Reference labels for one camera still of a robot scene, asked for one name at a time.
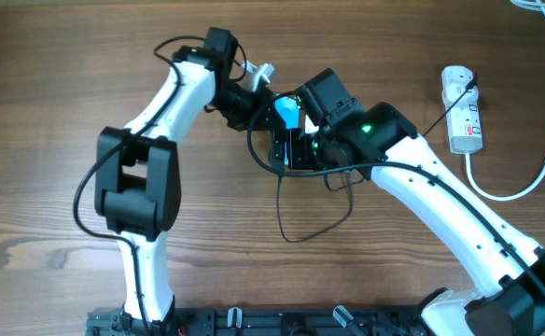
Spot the white power strip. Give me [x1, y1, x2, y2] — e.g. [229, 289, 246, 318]
[441, 65, 483, 154]

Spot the black USB charging cable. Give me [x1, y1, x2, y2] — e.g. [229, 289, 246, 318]
[275, 73, 479, 244]

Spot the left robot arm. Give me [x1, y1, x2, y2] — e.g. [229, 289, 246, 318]
[93, 27, 273, 326]

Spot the teal Galaxy smartphone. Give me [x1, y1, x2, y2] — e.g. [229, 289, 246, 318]
[274, 97, 300, 129]

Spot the white charger plug adapter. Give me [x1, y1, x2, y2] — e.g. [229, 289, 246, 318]
[441, 80, 479, 109]

